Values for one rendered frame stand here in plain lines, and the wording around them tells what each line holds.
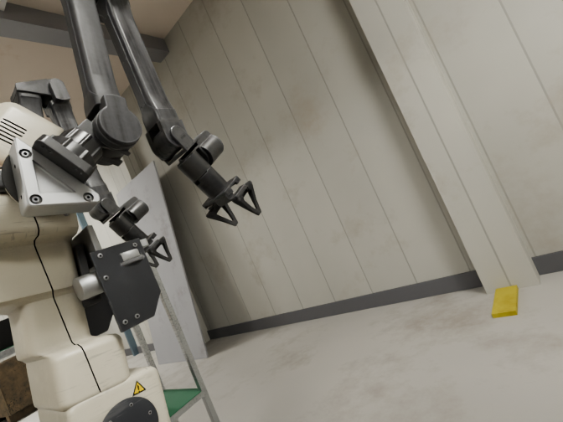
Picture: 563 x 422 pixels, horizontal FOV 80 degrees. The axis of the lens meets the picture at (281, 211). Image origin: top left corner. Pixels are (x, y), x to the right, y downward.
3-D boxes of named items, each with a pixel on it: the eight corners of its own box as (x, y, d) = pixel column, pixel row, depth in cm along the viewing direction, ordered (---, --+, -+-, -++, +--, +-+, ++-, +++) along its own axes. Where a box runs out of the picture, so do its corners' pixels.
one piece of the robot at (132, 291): (100, 343, 58) (55, 229, 59) (58, 354, 75) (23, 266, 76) (178, 303, 70) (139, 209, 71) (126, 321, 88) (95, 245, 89)
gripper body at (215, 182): (219, 194, 85) (198, 173, 83) (243, 180, 78) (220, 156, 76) (206, 211, 81) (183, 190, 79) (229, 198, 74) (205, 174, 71)
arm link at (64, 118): (34, 98, 103) (43, 77, 97) (55, 98, 108) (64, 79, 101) (90, 224, 102) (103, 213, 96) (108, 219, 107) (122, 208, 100)
